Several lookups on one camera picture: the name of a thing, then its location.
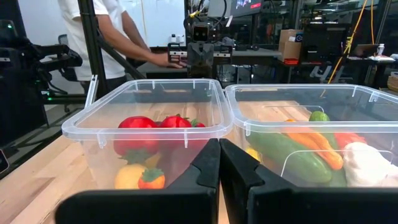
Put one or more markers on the large green cucumber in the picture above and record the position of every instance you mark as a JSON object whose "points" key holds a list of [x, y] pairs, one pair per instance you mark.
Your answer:
{"points": [[289, 155]]}

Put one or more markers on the white garlic bulb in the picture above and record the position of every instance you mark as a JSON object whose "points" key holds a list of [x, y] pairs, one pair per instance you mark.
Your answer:
{"points": [[367, 165]]}

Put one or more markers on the red tomato with green calyx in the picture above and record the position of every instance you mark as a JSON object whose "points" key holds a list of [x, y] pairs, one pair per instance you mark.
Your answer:
{"points": [[136, 137], [175, 122]]}

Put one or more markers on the small green cucumber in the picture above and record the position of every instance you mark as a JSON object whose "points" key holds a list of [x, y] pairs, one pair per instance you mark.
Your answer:
{"points": [[318, 116]]}

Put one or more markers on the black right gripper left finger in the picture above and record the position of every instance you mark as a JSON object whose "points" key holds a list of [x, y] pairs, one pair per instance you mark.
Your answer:
{"points": [[155, 205]]}

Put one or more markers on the orange carrot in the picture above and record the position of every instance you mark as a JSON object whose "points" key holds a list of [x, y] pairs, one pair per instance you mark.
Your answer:
{"points": [[323, 152]]}

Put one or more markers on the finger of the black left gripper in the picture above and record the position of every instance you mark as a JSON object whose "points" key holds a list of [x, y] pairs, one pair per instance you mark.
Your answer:
{"points": [[194, 62], [207, 62]]}

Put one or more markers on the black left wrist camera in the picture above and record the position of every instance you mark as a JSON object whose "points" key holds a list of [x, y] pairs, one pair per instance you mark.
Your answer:
{"points": [[200, 32]]}

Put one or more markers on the small red cherry tomato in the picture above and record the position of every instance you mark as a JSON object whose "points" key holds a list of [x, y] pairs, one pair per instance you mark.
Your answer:
{"points": [[199, 125]]}

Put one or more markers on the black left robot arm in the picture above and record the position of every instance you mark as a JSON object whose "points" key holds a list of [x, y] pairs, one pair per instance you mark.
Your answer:
{"points": [[188, 29]]}

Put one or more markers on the clear plastic container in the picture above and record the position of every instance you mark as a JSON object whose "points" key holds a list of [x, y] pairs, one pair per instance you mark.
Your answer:
{"points": [[280, 125], [102, 161]]}

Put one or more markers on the person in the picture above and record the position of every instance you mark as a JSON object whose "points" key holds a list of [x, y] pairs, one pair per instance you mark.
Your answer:
{"points": [[107, 9]]}

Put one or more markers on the orange persimmon fruit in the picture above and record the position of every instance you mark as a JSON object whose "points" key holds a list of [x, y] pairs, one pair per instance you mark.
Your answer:
{"points": [[152, 182]]}

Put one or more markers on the grey desk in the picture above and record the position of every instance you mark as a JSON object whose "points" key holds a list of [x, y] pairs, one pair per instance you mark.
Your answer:
{"points": [[248, 54]]}

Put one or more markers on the laptop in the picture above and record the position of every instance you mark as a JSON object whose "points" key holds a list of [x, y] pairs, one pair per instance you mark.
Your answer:
{"points": [[365, 50]]}

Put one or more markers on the black machine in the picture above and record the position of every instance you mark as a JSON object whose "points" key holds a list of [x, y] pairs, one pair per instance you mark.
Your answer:
{"points": [[18, 77]]}

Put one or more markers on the cardboard box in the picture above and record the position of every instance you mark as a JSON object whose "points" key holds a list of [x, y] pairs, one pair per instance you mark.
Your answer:
{"points": [[289, 46]]}

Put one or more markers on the orange bell pepper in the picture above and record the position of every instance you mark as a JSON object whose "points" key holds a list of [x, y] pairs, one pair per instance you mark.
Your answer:
{"points": [[349, 138]]}

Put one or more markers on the white bottle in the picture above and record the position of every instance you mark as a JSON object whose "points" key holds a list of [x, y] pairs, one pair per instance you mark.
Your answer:
{"points": [[381, 49]]}

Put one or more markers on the yellow lemon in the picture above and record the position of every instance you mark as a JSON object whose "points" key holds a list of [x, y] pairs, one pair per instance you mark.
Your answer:
{"points": [[127, 177]]}

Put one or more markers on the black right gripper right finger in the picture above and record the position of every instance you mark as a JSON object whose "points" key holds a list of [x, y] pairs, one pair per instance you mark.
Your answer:
{"points": [[295, 205]]}

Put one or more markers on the computer monitor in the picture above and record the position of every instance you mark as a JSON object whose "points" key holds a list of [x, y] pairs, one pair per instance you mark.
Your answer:
{"points": [[245, 6]]}

